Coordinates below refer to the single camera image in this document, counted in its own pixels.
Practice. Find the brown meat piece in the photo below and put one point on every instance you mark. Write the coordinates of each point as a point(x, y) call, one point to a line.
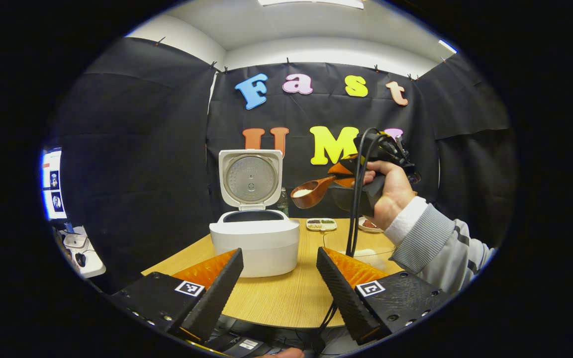
point(369, 223)

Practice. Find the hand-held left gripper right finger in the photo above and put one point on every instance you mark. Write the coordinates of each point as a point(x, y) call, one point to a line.
point(343, 298)

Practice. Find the white divided dish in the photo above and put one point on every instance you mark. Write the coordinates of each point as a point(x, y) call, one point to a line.
point(321, 224)

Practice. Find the clear plastic rice box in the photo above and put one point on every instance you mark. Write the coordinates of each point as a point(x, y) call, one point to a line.
point(372, 258)

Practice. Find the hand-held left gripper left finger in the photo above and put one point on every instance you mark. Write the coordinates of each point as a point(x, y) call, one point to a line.
point(217, 298)

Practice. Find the white side table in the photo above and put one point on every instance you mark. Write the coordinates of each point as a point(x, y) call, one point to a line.
point(92, 266)

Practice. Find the white round plate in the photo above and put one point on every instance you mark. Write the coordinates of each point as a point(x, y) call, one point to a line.
point(366, 229)

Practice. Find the scoop of white rice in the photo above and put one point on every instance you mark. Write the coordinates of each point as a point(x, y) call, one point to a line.
point(303, 193)

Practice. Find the black backdrop cloth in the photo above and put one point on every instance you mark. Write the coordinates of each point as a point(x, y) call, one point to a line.
point(142, 174)

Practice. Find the white rice cooker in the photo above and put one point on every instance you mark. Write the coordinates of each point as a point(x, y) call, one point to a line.
point(256, 243)

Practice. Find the clear plastic bottle green label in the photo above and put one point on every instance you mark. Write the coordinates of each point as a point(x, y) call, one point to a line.
point(283, 206)

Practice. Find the large ceiling light panel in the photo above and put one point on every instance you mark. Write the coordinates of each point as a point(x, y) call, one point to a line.
point(311, 3)

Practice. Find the black computer mouse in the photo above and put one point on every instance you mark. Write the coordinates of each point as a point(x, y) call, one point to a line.
point(80, 259)

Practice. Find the brown wooden spoon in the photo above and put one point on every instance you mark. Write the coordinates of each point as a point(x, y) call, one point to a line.
point(312, 199)

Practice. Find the small ceiling light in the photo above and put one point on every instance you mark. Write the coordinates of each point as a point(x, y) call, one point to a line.
point(448, 46)

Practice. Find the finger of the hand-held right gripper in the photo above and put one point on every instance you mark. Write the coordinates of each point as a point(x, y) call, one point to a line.
point(343, 168)
point(346, 182)

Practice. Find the computer monitor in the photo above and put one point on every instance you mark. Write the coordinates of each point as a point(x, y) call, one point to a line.
point(52, 199)

